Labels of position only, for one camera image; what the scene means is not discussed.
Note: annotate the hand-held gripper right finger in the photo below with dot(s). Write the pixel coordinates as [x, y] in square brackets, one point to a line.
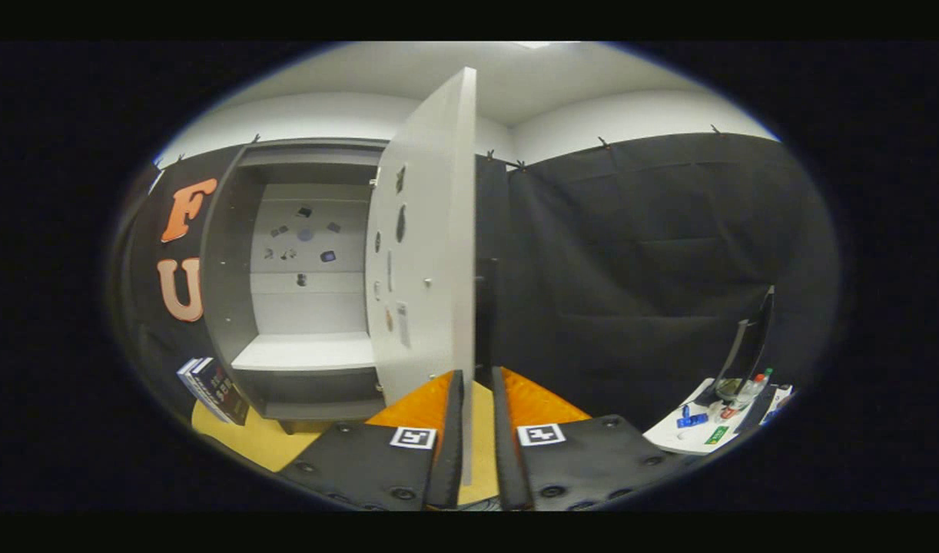
[592, 461]

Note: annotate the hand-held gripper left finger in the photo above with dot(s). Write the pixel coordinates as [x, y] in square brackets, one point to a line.
[362, 468]

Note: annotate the white side table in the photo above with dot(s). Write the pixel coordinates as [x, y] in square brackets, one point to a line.
[685, 438]

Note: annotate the small blue object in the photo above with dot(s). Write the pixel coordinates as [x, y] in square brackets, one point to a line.
[692, 420]

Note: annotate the grey cabinet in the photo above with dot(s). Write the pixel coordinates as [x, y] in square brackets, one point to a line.
[308, 353]

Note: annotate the small green packet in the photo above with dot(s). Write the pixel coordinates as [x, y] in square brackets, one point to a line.
[717, 435]

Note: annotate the clear plastic bottle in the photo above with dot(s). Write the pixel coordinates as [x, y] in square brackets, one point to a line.
[750, 390]

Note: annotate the black backdrop cloth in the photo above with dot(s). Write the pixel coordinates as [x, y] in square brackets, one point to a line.
[631, 269]

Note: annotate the ceiling light panel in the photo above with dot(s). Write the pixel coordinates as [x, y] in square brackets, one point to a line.
[542, 44]

